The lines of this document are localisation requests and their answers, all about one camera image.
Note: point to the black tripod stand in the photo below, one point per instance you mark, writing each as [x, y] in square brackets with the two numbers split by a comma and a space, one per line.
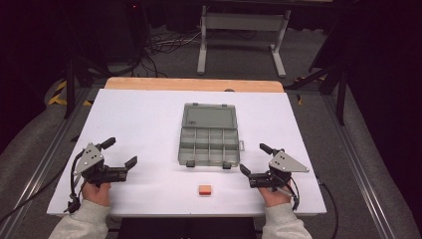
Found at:
[69, 89]
[340, 99]

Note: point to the clear plastic compartment box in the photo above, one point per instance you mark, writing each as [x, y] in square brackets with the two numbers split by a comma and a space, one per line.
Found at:
[209, 146]

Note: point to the aluminium floor rail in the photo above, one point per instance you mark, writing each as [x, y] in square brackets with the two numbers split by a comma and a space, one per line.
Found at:
[358, 166]
[40, 172]

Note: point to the yellow black floor tape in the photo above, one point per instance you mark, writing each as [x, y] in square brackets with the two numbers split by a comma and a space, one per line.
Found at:
[59, 96]

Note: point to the white metal stand frame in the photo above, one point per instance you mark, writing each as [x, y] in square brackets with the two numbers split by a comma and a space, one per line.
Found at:
[244, 21]

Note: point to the person's right hand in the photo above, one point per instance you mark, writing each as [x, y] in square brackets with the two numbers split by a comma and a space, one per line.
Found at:
[277, 198]

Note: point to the person's left hand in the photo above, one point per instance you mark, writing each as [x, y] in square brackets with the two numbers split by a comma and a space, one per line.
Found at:
[98, 195]

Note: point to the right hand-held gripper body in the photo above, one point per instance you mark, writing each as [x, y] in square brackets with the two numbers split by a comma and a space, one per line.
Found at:
[285, 163]

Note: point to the orange eraser block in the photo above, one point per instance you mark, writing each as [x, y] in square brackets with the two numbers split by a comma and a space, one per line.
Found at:
[205, 190]

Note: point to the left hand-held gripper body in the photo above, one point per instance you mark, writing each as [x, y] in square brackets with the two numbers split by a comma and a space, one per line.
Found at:
[89, 161]

